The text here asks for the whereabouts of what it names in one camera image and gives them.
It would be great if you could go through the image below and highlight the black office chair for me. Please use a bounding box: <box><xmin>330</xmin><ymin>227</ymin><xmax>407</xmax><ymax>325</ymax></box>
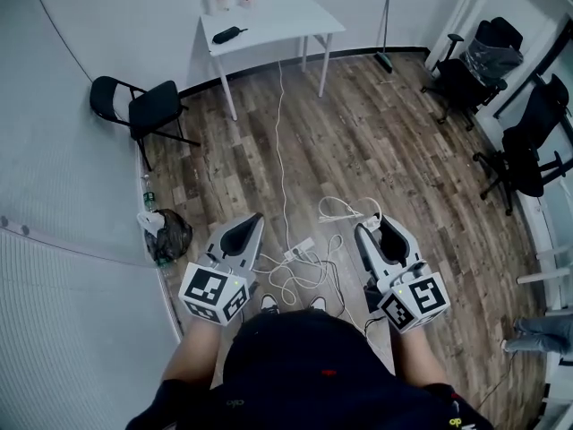
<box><xmin>420</xmin><ymin>15</ymin><xmax>525</xmax><ymax>132</ymax></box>
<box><xmin>473</xmin><ymin>73</ymin><xmax>573</xmax><ymax>217</ymax></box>

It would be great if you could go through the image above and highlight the white folding table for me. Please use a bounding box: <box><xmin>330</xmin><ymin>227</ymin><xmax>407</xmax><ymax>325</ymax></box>
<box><xmin>196</xmin><ymin>0</ymin><xmax>347</xmax><ymax>123</ymax></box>

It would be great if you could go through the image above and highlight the broom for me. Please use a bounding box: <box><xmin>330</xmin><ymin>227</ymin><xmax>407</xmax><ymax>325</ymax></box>
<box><xmin>372</xmin><ymin>0</ymin><xmax>396</xmax><ymax>73</ymax></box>

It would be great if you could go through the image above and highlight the white power strip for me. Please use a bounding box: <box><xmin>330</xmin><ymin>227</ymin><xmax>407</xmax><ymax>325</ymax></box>
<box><xmin>282</xmin><ymin>236</ymin><xmax>316</xmax><ymax>262</ymax></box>

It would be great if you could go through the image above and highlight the person's left forearm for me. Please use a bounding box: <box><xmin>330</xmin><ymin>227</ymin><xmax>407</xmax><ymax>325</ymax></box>
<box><xmin>161</xmin><ymin>315</ymin><xmax>225</xmax><ymax>391</ymax></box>

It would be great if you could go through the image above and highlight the thin white cable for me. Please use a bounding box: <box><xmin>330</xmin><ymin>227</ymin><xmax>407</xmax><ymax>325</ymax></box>
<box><xmin>273</xmin><ymin>59</ymin><xmax>292</xmax><ymax>253</ymax></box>

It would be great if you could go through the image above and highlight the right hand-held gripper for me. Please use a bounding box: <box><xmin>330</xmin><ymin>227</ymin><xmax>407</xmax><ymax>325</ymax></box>
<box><xmin>353</xmin><ymin>215</ymin><xmax>451</xmax><ymax>335</ymax></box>

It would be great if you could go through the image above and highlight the person's right forearm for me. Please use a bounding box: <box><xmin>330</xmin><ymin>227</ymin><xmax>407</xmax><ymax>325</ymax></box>
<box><xmin>389</xmin><ymin>324</ymin><xmax>451</xmax><ymax>389</ymax></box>

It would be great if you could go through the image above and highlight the black office chair left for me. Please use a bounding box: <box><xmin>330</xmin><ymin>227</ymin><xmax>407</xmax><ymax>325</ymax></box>
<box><xmin>420</xmin><ymin>15</ymin><xmax>525</xmax><ymax>132</ymax></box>

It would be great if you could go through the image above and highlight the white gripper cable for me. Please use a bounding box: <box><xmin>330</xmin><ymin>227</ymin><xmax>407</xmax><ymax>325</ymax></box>
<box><xmin>257</xmin><ymin>252</ymin><xmax>299</xmax><ymax>306</ymax></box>
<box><xmin>286</xmin><ymin>233</ymin><xmax>346</xmax><ymax>290</ymax></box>

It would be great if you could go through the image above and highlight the clear bottle green label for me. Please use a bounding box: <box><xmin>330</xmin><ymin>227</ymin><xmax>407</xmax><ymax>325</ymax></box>
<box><xmin>154</xmin><ymin>257</ymin><xmax>178</xmax><ymax>281</ymax></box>
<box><xmin>141</xmin><ymin>175</ymin><xmax>158</xmax><ymax>212</ymax></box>

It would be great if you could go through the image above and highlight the black trash bag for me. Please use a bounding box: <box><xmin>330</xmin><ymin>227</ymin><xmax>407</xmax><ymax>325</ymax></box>
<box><xmin>136</xmin><ymin>208</ymin><xmax>194</xmax><ymax>263</ymax></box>

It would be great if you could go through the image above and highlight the person's dark shirt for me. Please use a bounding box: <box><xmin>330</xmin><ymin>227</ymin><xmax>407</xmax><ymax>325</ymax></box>
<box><xmin>124</xmin><ymin>306</ymin><xmax>493</xmax><ymax>430</ymax></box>

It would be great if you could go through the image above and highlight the black folding chair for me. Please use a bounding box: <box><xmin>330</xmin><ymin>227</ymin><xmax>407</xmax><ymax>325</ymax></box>
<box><xmin>89</xmin><ymin>75</ymin><xmax>201</xmax><ymax>173</ymax></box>

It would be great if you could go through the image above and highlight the black pouch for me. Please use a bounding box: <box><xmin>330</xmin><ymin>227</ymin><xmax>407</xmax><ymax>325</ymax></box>
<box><xmin>211</xmin><ymin>25</ymin><xmax>249</xmax><ymax>46</ymax></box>

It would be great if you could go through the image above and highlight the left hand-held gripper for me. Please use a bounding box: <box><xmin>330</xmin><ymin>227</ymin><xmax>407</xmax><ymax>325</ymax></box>
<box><xmin>177</xmin><ymin>211</ymin><xmax>267</xmax><ymax>328</ymax></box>

